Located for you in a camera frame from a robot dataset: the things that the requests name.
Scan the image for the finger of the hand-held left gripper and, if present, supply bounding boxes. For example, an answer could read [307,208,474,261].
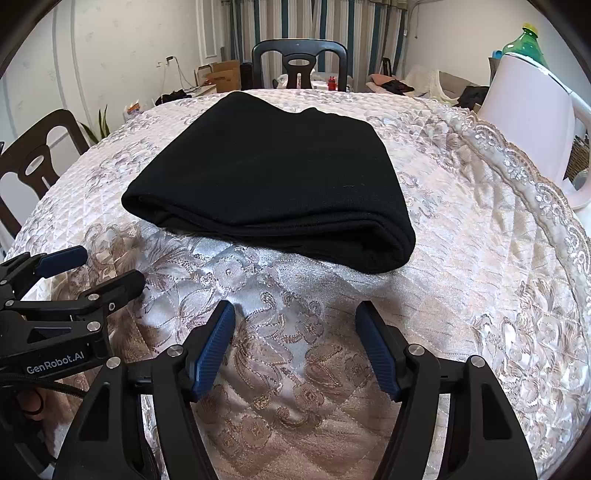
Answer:
[4,270,146,324]
[0,246,88,301]

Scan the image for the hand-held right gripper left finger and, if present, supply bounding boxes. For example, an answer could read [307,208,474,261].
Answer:
[51,300,237,480]

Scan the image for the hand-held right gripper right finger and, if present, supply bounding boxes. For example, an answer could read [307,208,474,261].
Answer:
[355,300,539,480]

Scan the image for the black pants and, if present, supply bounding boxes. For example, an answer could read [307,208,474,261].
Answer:
[121,91,417,274]

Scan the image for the person's left hand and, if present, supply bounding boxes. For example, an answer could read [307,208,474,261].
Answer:
[18,390,47,416]

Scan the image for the quilted floral tablecloth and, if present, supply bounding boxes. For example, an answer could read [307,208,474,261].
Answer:
[0,88,591,480]

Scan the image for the dark wooden chair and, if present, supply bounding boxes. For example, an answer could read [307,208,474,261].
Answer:
[0,109,90,232]

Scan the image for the green potted plant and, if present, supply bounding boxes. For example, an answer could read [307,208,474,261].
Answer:
[78,105,112,144]

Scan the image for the black bag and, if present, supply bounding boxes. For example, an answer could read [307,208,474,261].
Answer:
[154,90,192,106]

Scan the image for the cardboard box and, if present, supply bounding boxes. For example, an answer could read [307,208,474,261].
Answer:
[194,59,242,95]

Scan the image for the black clothing pile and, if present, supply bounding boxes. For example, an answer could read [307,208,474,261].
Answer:
[457,85,489,109]

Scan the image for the cream sofa cover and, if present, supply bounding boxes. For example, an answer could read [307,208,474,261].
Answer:
[406,65,458,104]

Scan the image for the wicker basket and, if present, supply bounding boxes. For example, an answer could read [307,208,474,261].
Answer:
[566,136,591,183]

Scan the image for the white electric kettle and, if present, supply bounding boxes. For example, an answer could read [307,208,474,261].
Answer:
[475,53,591,210]

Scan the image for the sofa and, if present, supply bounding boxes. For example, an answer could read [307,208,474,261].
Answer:
[365,65,490,109]

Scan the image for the black plastic chair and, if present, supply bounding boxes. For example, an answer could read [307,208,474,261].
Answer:
[252,39,349,92]

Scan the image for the striped curtain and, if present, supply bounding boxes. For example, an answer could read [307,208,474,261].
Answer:
[222,0,416,88]

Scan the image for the green plastic bottle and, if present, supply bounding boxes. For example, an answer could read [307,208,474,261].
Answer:
[501,23,548,68]

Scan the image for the braided black gripper cable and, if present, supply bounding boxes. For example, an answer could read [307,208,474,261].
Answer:
[0,371,88,398]

